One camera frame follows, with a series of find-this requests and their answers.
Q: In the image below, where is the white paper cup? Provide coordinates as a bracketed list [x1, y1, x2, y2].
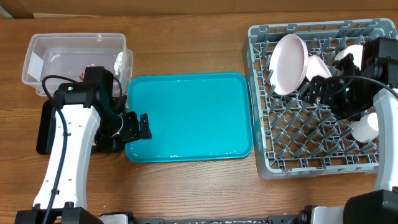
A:
[351, 113, 379, 143]

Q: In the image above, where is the pink bowl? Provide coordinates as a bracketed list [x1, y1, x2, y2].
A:
[305, 55, 331, 81]

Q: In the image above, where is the white bowl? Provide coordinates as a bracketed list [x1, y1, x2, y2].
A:
[335, 45, 363, 69]

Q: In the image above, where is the pink plate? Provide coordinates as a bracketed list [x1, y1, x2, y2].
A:
[269, 34, 308, 95]

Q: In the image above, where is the white tissue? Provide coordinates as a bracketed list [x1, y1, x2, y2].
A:
[114, 52, 124, 76]

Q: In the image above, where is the red snack wrapper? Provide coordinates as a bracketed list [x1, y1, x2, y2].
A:
[79, 64, 95, 81]

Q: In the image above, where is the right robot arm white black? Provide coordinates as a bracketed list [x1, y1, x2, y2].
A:
[297, 37, 397, 223]

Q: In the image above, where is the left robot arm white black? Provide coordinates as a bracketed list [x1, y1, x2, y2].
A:
[15, 67, 152, 223]

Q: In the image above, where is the grey dishwasher rack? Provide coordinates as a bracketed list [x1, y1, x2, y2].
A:
[243, 18, 397, 180]

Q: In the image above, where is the teal serving tray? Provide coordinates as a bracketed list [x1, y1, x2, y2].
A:
[125, 73, 254, 163]

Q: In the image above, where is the black plastic tray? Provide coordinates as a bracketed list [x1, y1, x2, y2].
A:
[35, 99, 125, 156]

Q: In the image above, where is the clear plastic bin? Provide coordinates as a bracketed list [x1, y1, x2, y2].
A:
[22, 33, 133, 96]

